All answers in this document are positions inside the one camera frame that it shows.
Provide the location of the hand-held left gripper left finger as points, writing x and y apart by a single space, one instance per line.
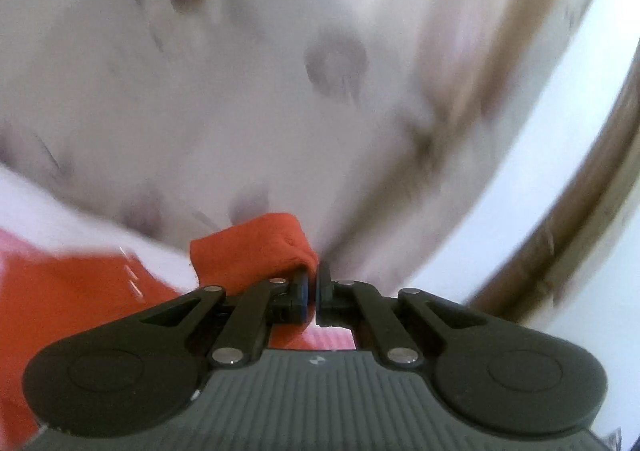
301 295

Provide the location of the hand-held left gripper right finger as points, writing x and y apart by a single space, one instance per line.
322 292

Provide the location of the orange knit garment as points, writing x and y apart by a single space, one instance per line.
245 251

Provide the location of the pink checked blanket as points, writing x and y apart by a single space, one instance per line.
332 338

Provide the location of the beige leaf-print curtain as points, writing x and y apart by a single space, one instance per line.
240 81

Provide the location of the brown wooden door frame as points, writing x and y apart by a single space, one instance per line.
565 236

